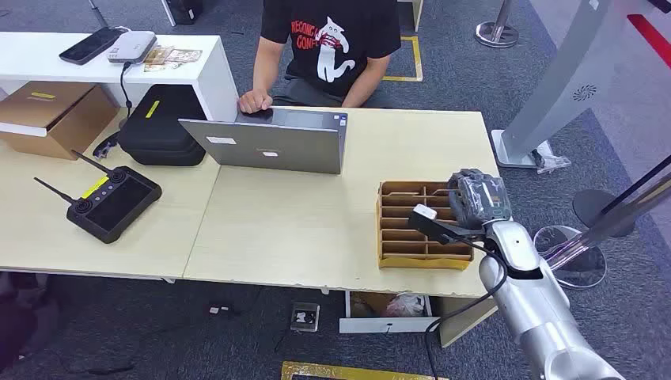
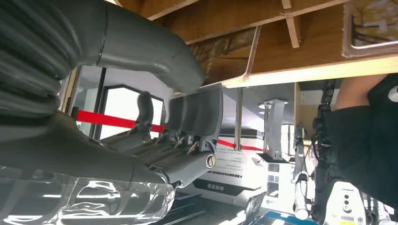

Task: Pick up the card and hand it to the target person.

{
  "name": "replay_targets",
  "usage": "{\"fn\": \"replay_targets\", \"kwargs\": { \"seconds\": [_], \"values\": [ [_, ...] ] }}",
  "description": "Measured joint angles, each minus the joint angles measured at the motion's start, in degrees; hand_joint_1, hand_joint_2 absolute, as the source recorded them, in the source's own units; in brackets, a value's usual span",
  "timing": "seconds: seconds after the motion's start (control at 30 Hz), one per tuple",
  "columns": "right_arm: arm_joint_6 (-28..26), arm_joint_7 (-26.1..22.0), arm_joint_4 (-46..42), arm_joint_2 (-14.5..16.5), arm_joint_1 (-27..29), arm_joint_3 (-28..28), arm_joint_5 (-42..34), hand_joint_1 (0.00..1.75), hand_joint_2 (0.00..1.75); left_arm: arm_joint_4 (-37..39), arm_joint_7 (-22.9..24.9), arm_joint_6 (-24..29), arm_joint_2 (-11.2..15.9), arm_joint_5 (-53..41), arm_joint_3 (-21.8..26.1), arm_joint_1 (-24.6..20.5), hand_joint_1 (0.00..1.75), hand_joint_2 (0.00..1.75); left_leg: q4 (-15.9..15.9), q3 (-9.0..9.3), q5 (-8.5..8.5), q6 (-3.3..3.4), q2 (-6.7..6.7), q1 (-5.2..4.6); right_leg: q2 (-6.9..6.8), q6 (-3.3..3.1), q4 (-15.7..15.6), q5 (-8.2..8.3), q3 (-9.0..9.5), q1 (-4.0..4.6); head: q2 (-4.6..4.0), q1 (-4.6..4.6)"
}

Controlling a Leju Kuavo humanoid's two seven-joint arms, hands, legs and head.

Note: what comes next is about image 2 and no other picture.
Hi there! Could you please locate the ribbed grey right arm sleeve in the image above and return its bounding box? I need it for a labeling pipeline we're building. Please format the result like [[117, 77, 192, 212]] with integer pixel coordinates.
[[0, 0, 84, 120]]

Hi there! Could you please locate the black cable bundle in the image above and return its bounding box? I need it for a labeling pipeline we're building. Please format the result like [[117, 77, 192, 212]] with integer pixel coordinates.
[[310, 79, 338, 223]]

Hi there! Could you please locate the white printed sign board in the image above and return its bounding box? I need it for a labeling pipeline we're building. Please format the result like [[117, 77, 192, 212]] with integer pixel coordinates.
[[183, 127, 269, 206]]

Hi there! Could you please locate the person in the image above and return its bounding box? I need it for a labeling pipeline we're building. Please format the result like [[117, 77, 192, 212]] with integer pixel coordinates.
[[325, 73, 398, 209]]

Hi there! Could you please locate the clear-edged tray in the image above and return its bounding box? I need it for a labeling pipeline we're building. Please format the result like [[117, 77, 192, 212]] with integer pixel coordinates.
[[188, 25, 262, 85]]

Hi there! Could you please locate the metal stanchion post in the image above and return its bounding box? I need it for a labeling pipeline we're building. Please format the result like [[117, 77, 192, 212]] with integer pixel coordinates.
[[234, 88, 244, 151]]

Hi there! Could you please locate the blue flat board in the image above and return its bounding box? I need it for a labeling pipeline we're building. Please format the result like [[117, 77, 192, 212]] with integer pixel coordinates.
[[253, 210, 316, 225]]

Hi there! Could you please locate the red barrier belt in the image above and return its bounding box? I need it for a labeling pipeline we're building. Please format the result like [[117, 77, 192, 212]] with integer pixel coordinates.
[[75, 109, 267, 153]]

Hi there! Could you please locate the clear plastic cover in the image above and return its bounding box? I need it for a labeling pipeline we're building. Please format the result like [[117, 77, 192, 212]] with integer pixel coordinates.
[[0, 166, 176, 225]]

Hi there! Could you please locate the grey metal stand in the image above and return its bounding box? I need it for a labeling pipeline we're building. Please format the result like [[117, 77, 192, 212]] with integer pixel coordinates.
[[257, 98, 291, 164]]

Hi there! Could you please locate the white device with buttons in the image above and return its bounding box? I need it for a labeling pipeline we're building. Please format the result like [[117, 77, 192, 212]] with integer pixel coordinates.
[[325, 181, 368, 225]]

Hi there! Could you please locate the black window frame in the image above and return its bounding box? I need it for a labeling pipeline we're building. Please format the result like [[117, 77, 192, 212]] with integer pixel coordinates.
[[89, 67, 164, 141]]

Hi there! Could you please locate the wooden desk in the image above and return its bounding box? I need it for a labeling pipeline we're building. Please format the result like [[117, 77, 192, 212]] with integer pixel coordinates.
[[113, 0, 398, 90]]

